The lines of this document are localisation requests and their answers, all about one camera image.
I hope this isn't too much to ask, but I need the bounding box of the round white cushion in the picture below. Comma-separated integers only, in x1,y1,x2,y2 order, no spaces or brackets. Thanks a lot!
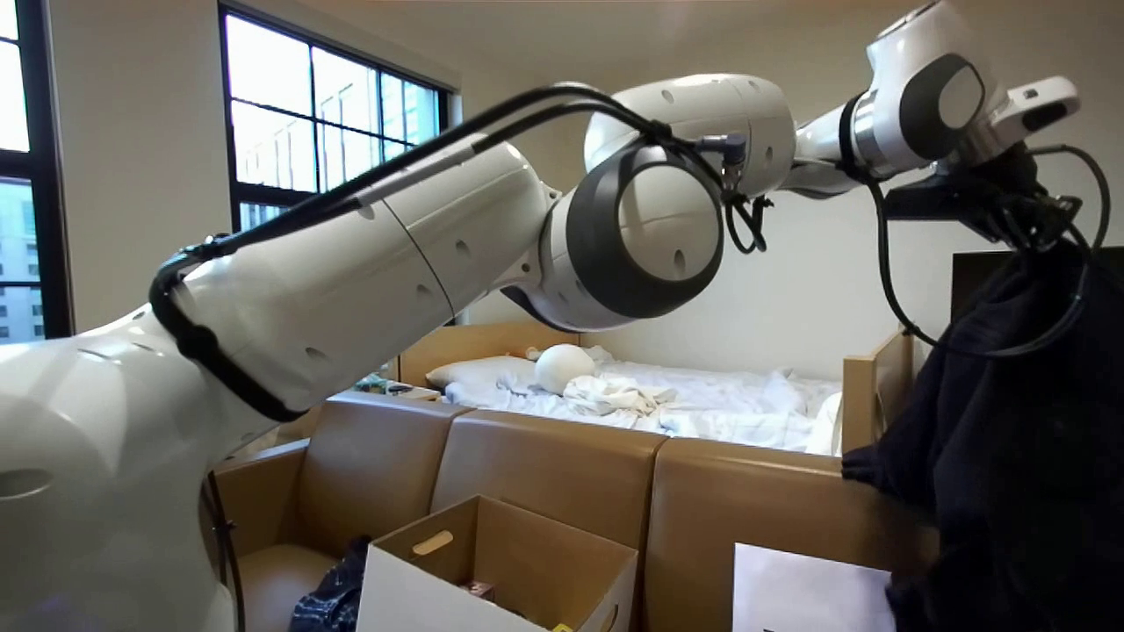
532,341,600,397

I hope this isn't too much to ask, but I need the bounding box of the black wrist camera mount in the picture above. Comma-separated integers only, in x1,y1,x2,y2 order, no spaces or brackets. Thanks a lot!
876,178,998,227

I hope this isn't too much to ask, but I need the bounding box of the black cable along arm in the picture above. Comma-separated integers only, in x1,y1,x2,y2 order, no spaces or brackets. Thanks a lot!
146,81,776,425

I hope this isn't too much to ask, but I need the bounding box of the white cardboard box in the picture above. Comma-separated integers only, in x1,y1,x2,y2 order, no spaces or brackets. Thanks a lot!
355,493,644,632

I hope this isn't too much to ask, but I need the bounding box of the dark blue cloth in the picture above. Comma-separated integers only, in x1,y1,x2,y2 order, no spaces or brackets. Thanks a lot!
839,240,1124,632

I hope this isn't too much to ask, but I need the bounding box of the patterned blue fabric bundle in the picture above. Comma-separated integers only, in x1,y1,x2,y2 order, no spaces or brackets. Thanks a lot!
285,535,376,632

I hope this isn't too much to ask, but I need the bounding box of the white printed paper sign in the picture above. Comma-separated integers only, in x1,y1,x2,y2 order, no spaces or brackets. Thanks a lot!
730,537,904,632

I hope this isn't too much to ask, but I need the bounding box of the brown cardboard box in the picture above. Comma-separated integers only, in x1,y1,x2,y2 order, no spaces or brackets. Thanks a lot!
207,385,942,632

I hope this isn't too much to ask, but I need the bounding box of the narrow black-framed window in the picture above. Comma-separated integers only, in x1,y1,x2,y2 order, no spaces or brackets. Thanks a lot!
0,0,71,345

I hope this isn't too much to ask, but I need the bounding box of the white pillow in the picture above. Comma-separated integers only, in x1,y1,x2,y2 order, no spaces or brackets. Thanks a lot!
423,351,543,393

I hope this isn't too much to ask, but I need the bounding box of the small greenish glass object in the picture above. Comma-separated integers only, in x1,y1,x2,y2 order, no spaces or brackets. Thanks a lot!
353,370,415,397

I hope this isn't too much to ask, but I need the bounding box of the large black-framed window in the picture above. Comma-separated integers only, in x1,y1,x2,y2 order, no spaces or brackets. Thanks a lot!
219,0,462,234

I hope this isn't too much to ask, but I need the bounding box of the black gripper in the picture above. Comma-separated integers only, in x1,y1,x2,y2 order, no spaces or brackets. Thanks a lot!
948,144,1081,256

